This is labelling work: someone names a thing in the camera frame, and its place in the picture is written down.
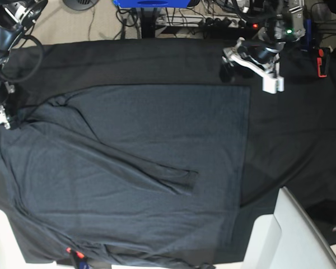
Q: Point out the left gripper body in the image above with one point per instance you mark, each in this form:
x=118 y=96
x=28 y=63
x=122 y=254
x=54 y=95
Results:
x=265 y=57

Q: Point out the orange black clamp right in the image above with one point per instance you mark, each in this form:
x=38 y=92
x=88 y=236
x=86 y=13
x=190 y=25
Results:
x=322 y=61

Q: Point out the black table cloth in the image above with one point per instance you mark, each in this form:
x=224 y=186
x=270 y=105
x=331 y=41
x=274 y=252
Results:
x=291 y=135

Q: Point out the blue clamp handle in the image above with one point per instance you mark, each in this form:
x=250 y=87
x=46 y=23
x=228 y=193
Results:
x=307 y=40

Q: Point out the black stand post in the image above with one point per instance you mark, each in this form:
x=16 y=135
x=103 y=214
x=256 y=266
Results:
x=148 y=18

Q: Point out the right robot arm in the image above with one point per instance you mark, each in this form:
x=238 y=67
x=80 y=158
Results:
x=16 y=19

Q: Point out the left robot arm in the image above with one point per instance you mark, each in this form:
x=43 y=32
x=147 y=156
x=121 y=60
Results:
x=281 y=22

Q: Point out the orange blue clamp bottom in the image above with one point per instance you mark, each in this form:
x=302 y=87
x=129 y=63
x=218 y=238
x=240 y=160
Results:
x=79 y=261

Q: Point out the white power strip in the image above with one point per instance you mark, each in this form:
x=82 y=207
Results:
x=228 y=22

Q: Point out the dark grey long-sleeve T-shirt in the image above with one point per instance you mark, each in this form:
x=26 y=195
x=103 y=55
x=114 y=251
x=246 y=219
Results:
x=139 y=175

